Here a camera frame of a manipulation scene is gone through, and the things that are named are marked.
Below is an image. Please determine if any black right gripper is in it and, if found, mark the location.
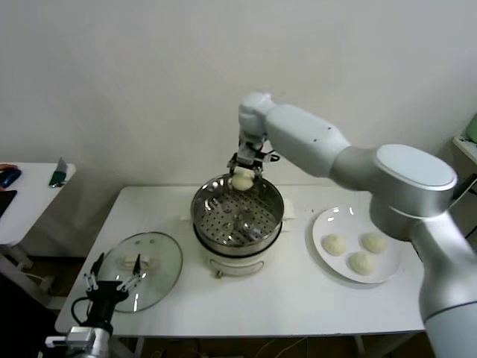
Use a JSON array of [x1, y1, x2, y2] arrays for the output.
[[227, 148, 266, 180]]

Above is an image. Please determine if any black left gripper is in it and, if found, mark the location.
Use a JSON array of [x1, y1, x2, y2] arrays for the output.
[[83, 252, 145, 328]]

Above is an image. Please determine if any white steamed baozi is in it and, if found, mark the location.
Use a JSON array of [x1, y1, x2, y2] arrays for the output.
[[322, 233, 347, 257], [231, 169, 255, 191], [361, 232, 386, 254], [348, 251, 376, 275]]

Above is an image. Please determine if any glass pot lid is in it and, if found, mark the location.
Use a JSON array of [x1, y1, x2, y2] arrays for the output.
[[97, 232, 183, 314]]

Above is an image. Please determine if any blue computer mouse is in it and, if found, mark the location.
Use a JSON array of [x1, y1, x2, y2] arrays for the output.
[[0, 169, 22, 189]]

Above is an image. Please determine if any stainless steel steamer basket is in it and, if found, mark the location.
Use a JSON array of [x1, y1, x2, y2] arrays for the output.
[[191, 173, 286, 258]]

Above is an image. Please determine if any white electric cooker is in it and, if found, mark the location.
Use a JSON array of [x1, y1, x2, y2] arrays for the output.
[[180, 199, 295, 280]]

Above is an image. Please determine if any white round plate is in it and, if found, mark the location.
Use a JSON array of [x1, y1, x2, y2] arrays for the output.
[[306, 207, 402, 285]]

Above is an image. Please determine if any black phone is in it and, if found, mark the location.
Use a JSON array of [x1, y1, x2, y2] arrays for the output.
[[0, 189, 18, 219]]

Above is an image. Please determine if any mint green appliance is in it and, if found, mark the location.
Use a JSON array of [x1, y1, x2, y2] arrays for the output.
[[465, 113, 477, 143]]

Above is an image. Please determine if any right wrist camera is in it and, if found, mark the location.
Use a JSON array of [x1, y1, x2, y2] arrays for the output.
[[238, 141, 264, 160]]

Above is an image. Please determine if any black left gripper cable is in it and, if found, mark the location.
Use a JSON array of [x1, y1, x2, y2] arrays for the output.
[[70, 296, 93, 330]]

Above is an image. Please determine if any green handled knife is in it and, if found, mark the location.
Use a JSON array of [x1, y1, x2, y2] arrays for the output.
[[48, 157, 69, 189]]

